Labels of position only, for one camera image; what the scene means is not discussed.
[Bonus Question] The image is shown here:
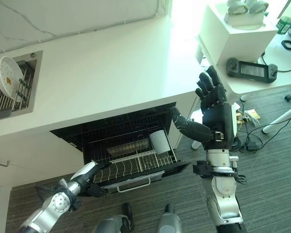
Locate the white cube box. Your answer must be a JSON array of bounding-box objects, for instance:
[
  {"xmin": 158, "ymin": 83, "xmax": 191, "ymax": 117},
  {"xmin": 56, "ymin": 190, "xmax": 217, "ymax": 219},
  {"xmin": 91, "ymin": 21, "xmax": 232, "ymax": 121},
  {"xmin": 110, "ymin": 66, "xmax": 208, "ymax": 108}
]
[{"xmin": 197, "ymin": 4, "xmax": 279, "ymax": 68}]

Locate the steel kitchen sink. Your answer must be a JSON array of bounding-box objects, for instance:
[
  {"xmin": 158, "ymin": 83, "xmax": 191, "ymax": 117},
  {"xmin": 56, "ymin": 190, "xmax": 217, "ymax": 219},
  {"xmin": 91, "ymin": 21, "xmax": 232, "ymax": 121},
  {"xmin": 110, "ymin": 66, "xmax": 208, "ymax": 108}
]
[{"xmin": 0, "ymin": 50, "xmax": 44, "ymax": 122}]

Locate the silver left robot leg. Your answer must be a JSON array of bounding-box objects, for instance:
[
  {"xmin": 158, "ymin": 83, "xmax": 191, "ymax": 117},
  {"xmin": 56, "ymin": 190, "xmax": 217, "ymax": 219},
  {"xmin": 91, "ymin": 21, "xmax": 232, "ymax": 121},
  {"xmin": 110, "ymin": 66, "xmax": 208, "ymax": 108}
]
[{"xmin": 93, "ymin": 202, "xmax": 135, "ymax": 233}]

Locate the green box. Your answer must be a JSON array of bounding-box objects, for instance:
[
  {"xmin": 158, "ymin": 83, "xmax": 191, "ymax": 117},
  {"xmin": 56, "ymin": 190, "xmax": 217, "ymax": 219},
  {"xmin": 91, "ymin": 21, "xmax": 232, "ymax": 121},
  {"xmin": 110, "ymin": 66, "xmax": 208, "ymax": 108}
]
[{"xmin": 277, "ymin": 16, "xmax": 291, "ymax": 35}]

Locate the white cup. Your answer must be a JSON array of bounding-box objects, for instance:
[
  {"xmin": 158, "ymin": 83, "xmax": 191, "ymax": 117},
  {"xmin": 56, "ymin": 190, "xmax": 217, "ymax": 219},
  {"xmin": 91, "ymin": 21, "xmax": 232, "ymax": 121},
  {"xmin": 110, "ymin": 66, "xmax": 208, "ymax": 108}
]
[{"xmin": 149, "ymin": 130, "xmax": 170, "ymax": 154}]

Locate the silver robot leg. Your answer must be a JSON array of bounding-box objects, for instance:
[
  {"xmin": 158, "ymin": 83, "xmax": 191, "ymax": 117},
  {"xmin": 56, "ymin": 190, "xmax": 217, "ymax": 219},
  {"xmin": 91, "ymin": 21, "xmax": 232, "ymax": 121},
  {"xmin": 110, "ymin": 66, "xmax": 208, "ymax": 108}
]
[
  {"xmin": 157, "ymin": 203, "xmax": 183, "ymax": 233},
  {"xmin": 93, "ymin": 202, "xmax": 135, "ymax": 233}
]

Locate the black handheld controller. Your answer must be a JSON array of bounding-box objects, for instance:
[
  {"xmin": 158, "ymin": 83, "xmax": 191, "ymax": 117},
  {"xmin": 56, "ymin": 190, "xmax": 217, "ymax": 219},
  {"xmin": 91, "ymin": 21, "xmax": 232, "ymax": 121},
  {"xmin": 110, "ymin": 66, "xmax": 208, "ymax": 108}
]
[{"xmin": 226, "ymin": 57, "xmax": 279, "ymax": 84}]

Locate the wire dish rack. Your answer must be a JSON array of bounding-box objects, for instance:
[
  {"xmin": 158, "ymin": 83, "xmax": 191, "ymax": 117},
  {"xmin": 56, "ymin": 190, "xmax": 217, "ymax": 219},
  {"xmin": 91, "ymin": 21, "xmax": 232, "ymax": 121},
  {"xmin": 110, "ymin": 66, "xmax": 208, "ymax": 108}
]
[{"xmin": 86, "ymin": 135, "xmax": 178, "ymax": 184}]

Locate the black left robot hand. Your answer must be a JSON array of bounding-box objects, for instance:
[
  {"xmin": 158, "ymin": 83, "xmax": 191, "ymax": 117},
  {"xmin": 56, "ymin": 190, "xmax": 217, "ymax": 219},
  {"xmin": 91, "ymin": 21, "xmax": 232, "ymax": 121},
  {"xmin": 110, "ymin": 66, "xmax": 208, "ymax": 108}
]
[{"xmin": 71, "ymin": 161, "xmax": 113, "ymax": 199}]

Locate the white perforated plate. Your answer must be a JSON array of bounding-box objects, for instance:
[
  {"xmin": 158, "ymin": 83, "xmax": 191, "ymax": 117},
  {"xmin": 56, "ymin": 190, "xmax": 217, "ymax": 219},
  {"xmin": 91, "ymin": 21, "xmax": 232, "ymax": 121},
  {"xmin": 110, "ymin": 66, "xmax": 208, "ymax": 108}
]
[{"xmin": 0, "ymin": 56, "xmax": 24, "ymax": 103}]

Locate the white table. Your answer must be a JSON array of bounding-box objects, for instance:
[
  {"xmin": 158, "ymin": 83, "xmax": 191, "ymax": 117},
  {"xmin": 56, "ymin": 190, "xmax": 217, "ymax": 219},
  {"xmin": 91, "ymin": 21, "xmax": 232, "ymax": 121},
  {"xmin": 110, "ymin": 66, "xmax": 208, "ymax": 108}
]
[{"xmin": 196, "ymin": 29, "xmax": 291, "ymax": 150}]

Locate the white wall cable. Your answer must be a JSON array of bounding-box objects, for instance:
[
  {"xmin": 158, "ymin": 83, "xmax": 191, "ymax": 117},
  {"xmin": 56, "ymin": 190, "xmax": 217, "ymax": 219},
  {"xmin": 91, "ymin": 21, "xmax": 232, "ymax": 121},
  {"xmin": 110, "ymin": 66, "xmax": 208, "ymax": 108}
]
[{"xmin": 0, "ymin": 0, "xmax": 162, "ymax": 58}]

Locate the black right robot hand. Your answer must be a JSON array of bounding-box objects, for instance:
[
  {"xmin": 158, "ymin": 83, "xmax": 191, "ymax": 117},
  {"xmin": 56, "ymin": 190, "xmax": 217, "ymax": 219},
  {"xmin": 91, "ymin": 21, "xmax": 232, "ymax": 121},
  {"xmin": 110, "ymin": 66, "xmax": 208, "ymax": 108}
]
[{"xmin": 170, "ymin": 65, "xmax": 239, "ymax": 150}]

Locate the yellow power strip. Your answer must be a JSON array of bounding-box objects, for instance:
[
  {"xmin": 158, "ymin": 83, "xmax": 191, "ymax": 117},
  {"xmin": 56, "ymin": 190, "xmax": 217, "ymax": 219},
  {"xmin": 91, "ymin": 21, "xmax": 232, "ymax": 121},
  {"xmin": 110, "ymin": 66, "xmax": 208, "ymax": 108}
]
[{"xmin": 236, "ymin": 109, "xmax": 260, "ymax": 126}]

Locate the metal sink drying rack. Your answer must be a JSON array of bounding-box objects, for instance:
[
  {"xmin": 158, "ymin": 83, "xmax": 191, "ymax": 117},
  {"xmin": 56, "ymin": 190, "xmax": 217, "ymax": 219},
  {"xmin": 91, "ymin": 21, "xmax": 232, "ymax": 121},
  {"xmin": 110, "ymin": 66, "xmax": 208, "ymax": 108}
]
[{"xmin": 0, "ymin": 60, "xmax": 34, "ymax": 114}]

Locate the black dishwasher drawer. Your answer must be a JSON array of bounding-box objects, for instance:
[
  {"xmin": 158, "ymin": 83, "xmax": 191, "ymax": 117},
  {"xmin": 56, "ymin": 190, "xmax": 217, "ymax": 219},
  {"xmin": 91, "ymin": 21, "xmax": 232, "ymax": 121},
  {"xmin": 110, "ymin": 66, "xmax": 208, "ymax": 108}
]
[{"xmin": 49, "ymin": 101, "xmax": 192, "ymax": 194}]

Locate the silver right robot leg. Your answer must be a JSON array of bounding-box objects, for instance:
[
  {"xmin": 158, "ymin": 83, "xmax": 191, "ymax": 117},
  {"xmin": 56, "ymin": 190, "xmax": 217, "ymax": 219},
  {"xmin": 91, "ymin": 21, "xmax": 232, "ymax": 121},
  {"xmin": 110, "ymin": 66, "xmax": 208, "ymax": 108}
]
[{"xmin": 157, "ymin": 203, "xmax": 183, "ymax": 233}]

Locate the silver dishwasher drawer handle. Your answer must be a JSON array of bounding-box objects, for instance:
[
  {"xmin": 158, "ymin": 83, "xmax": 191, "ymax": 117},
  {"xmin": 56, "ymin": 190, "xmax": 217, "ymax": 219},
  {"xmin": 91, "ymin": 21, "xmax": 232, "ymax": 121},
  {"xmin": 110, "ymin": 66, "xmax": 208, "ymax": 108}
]
[{"xmin": 116, "ymin": 176, "xmax": 152, "ymax": 193}]

